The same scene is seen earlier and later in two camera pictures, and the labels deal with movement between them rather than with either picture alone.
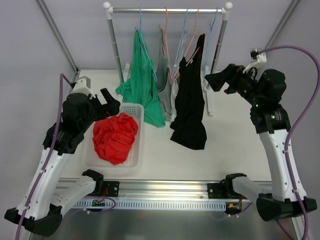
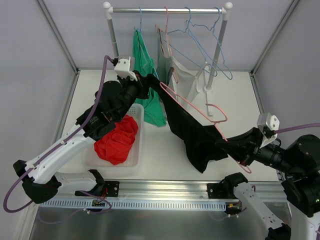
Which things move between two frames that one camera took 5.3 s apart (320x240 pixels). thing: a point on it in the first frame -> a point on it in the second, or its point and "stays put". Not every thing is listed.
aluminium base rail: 219,190 stays put
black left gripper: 102,106 -> 140,85
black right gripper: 230,79 -> 250,146
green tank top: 141,87 stays put
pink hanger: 190,44 -> 241,165
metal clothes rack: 209,73 stays put
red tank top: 114,137 stays put
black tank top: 190,129 -> 204,142
